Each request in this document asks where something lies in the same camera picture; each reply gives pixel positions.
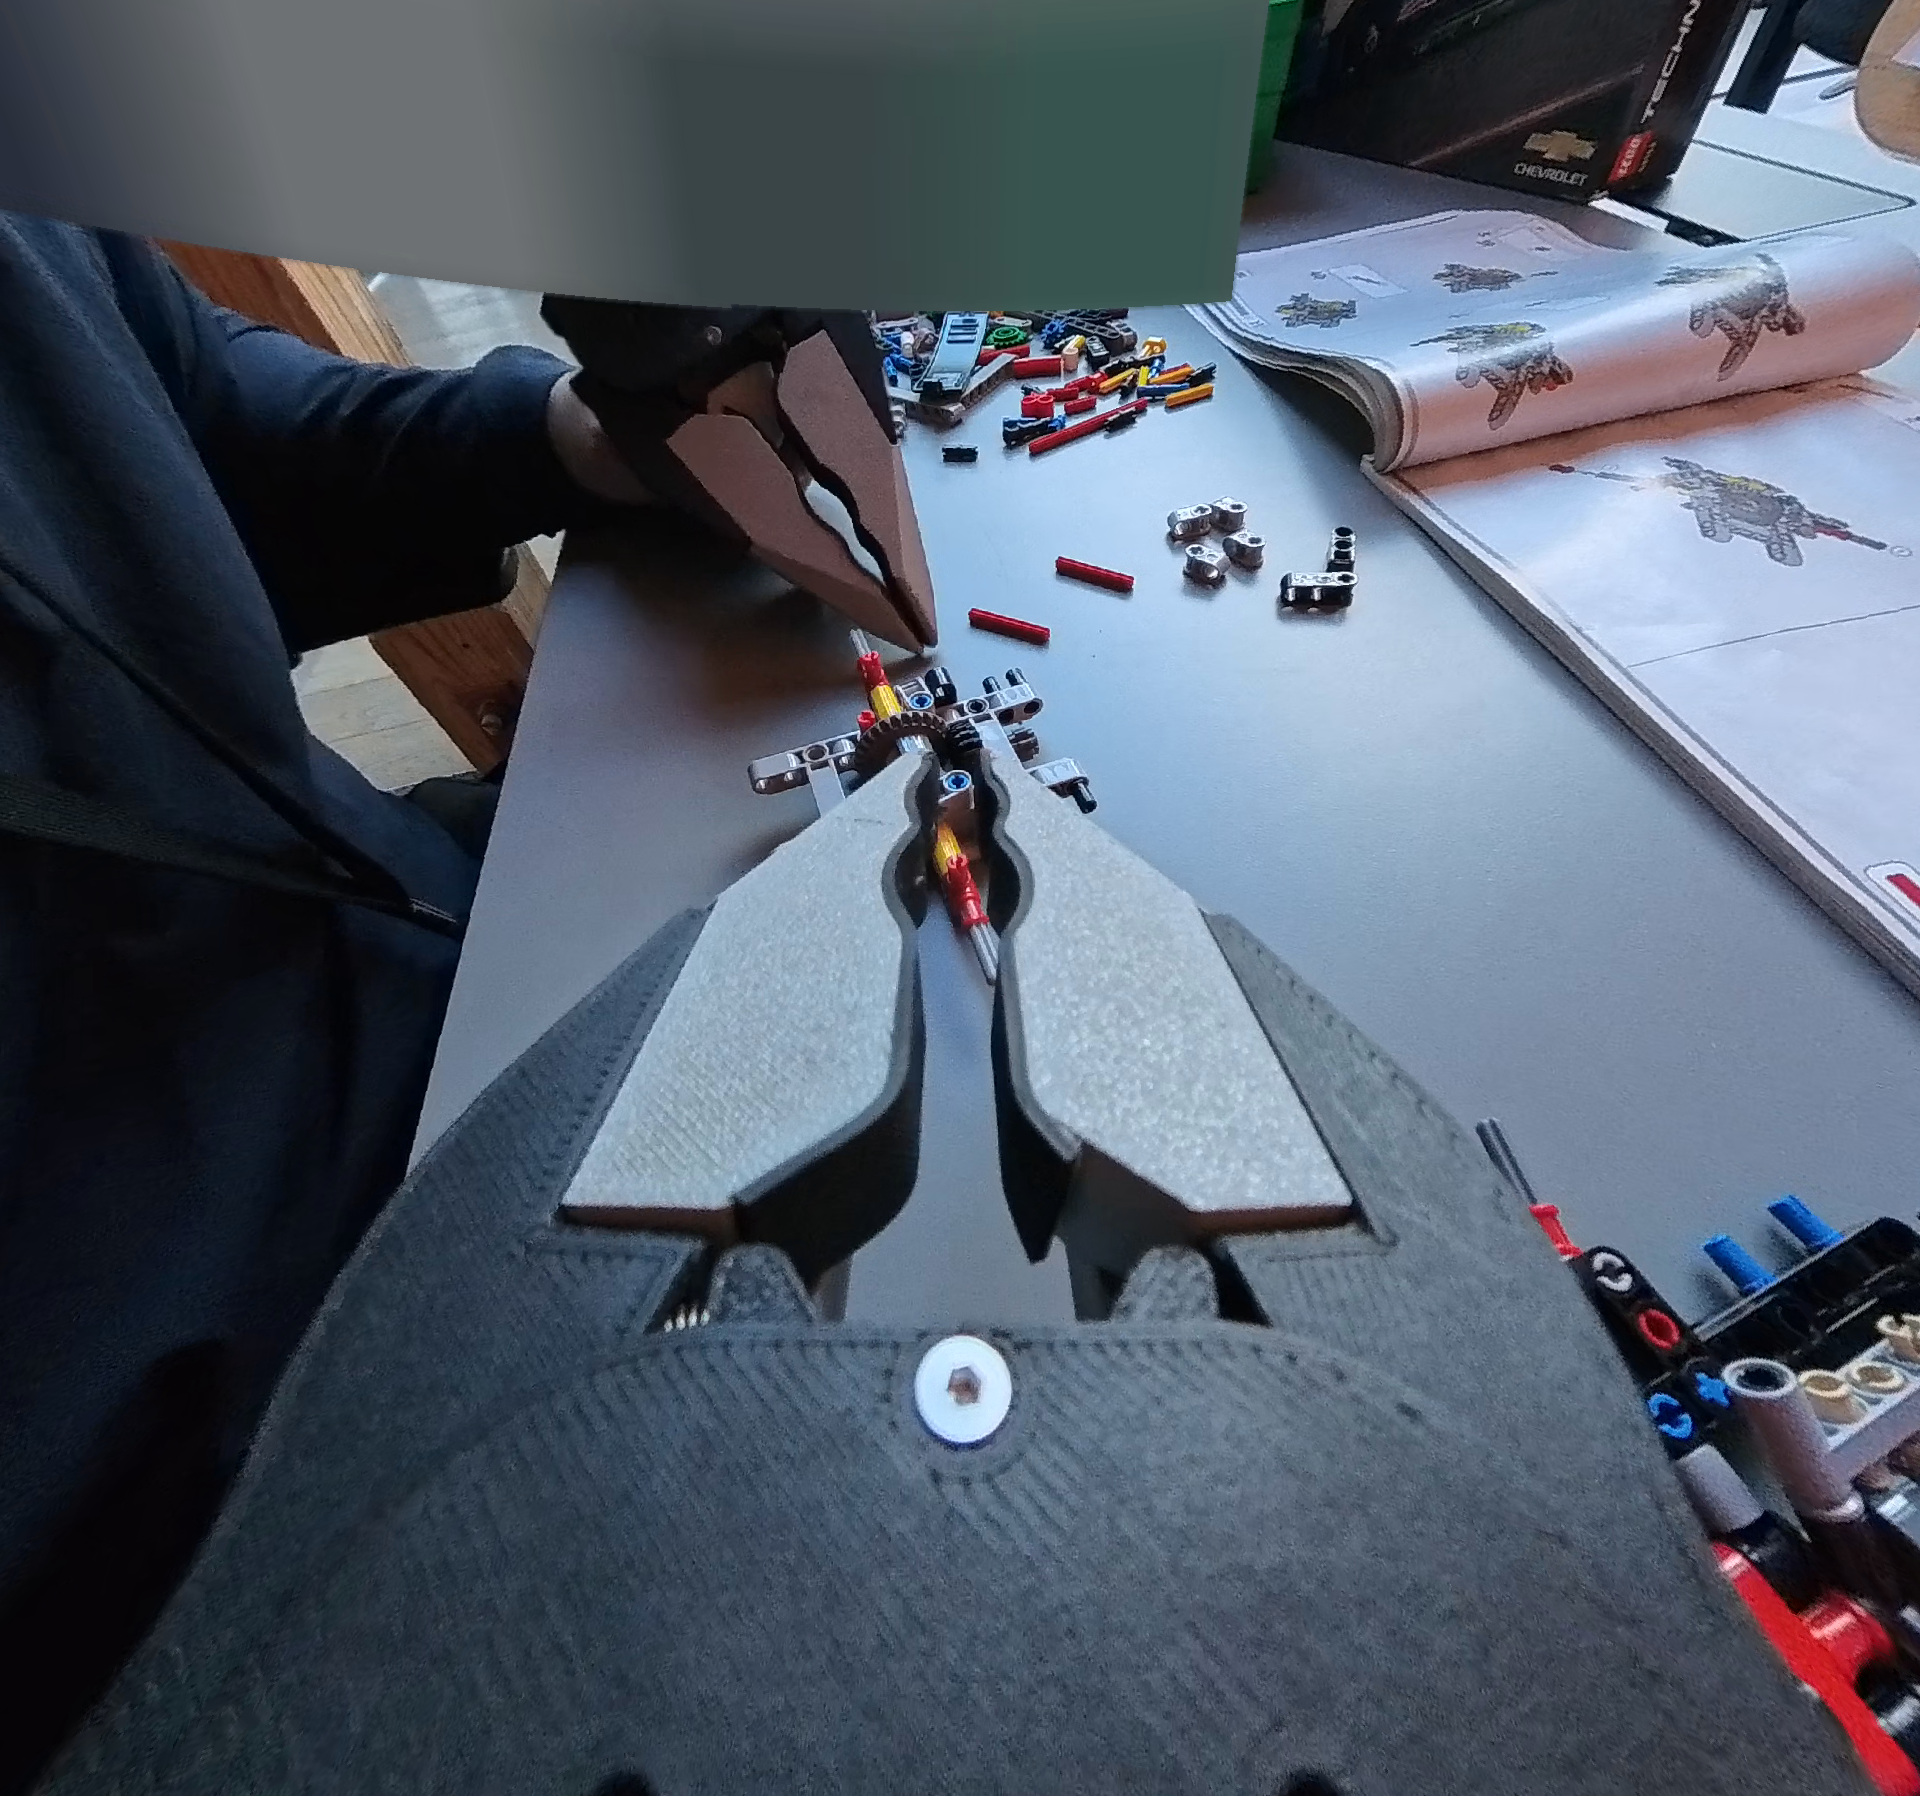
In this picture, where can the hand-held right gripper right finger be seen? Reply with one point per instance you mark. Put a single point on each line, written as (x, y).
(1155, 1060)

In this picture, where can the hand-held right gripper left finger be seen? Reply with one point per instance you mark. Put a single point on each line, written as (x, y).
(764, 1031)

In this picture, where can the toy set box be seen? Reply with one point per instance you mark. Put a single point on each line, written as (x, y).
(1545, 40)

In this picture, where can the grey toy connector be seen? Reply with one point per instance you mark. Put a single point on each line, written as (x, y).
(1191, 520)
(1207, 564)
(1228, 513)
(1244, 550)

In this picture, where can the heap of toy bricks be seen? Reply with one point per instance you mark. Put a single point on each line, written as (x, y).
(1064, 371)

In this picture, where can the small toy brick model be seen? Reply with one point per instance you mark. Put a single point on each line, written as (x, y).
(939, 760)

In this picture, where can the black angled toy beam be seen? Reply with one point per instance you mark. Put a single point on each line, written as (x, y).
(1321, 585)

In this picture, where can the person's left hand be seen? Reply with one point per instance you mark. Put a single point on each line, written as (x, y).
(593, 447)

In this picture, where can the red toy axle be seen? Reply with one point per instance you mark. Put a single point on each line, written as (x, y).
(1094, 575)
(1008, 625)

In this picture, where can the large black red brick model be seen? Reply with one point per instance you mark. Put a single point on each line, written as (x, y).
(1801, 1467)

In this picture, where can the person's left forearm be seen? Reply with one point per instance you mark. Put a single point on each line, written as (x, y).
(391, 460)

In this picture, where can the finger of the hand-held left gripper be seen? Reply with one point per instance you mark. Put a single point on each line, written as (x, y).
(862, 477)
(751, 477)

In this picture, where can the instruction booklet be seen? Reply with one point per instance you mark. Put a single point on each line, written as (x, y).
(1620, 477)

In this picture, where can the green plastic bin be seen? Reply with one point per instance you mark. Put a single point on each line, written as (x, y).
(1282, 71)

